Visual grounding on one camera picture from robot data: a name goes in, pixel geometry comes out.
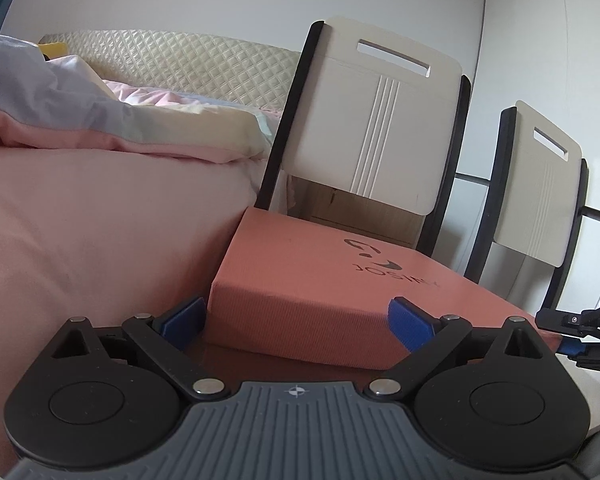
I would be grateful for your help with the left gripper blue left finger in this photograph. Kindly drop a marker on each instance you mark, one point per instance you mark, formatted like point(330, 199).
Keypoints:
point(163, 340)

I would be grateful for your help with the white chair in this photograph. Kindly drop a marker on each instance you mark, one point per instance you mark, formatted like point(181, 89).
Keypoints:
point(374, 114)
point(536, 191)

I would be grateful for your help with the quilted cream headboard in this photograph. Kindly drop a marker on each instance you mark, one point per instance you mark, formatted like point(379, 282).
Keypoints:
point(222, 68)

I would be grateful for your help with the yellow plush toy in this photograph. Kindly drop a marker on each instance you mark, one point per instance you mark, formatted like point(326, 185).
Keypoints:
point(53, 50)

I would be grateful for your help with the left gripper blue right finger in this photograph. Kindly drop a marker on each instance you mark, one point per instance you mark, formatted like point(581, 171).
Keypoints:
point(432, 344)

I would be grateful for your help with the pink bed with bedding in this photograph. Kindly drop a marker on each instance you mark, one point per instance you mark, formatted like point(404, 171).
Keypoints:
point(91, 225)

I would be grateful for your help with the left white chair back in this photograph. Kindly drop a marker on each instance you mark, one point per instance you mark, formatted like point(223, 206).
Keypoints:
point(374, 114)

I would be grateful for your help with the cream pillow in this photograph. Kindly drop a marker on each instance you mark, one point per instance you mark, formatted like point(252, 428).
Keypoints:
point(179, 124)

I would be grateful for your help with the salmon box lid with logo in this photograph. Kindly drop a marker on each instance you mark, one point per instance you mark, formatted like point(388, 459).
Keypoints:
point(302, 291)

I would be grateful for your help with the lavender blanket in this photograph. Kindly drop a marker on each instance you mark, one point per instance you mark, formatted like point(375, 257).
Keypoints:
point(64, 95)

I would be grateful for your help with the right white chair back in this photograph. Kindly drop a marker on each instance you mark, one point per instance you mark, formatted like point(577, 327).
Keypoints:
point(536, 191)

